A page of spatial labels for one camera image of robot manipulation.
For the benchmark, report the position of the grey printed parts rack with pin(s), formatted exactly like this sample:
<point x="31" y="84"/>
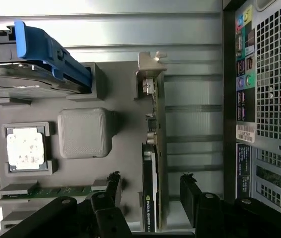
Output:
<point x="128" y="124"/>

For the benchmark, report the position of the silver CPU chip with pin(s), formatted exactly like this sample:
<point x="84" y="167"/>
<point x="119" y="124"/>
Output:
<point x="25" y="148"/>

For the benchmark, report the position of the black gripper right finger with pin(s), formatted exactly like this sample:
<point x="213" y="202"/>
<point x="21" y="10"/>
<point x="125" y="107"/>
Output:
<point x="205" y="215"/>

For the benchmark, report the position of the black open PC case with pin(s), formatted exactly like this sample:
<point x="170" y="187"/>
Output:
<point x="274" y="99"/>

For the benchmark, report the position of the hard disk in blue caddy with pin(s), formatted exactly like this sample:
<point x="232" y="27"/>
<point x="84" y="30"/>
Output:
<point x="31" y="79"/>

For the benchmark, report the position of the green RAM stick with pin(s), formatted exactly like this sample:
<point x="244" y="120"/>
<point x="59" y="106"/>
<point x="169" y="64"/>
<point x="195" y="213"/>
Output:
<point x="56" y="192"/>

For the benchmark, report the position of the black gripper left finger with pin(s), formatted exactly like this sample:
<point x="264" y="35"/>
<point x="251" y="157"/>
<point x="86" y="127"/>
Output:
<point x="105" y="218"/>

